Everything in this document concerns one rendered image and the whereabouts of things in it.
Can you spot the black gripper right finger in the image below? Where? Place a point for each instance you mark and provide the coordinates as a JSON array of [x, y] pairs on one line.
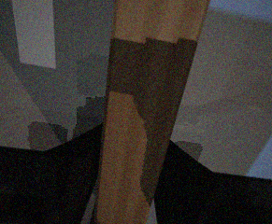
[[187, 192]]

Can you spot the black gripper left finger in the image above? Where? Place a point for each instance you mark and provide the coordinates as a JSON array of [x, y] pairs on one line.
[[63, 176]]

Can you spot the wooden side rail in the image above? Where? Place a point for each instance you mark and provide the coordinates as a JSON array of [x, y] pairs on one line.
[[151, 52]]

